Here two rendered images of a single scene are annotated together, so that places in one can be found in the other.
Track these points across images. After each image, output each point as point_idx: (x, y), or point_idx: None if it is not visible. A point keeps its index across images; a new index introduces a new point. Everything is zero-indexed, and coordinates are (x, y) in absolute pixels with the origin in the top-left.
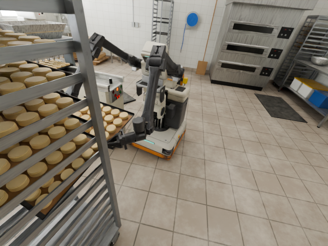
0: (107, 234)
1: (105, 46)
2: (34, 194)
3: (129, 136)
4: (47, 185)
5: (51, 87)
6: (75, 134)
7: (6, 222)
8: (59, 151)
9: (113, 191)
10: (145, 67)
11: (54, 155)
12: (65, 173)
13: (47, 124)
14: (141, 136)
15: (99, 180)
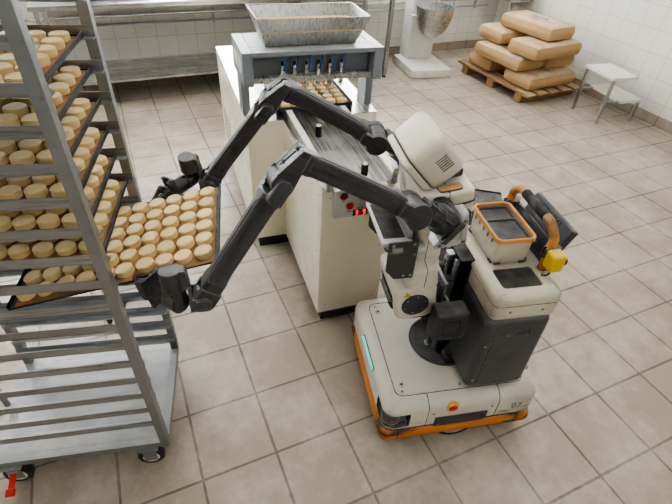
0: (142, 433)
1: (294, 103)
2: (31, 278)
3: (155, 289)
4: (45, 278)
5: (14, 171)
6: (54, 235)
7: (65, 299)
8: (52, 246)
9: (134, 361)
10: (402, 172)
11: (42, 247)
12: (64, 279)
13: (9, 208)
14: (167, 303)
15: (107, 324)
